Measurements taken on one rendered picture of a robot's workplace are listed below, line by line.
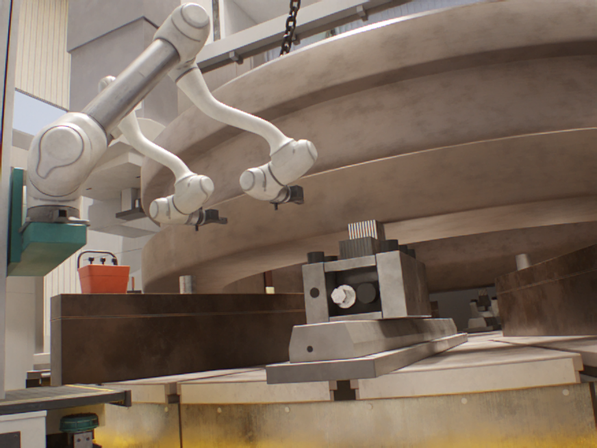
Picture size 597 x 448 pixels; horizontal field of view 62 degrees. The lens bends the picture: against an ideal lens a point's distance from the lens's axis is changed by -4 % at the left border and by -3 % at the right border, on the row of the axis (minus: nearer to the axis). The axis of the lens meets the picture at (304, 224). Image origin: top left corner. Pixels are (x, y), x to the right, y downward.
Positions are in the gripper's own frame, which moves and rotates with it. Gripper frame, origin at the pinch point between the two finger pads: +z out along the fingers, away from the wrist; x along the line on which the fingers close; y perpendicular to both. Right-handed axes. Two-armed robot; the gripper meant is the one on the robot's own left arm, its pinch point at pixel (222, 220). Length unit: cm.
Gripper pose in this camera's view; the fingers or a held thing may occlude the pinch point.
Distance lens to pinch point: 238.8
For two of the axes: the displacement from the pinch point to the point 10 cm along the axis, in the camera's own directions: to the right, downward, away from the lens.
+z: 6.1, 1.2, 7.8
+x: 7.9, -2.0, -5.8
